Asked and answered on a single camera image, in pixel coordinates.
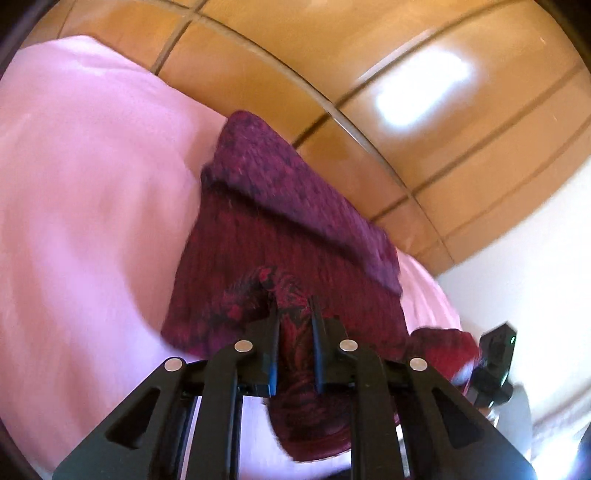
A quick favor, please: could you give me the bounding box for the wooden panelled wardrobe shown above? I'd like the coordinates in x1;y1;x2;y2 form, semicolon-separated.
27;0;590;274

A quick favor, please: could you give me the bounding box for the maroon floral patterned garment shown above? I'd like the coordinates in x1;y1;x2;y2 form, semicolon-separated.
162;111;479;462

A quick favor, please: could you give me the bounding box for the pink bed sheet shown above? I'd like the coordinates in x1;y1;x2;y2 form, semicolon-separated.
1;36;466;479

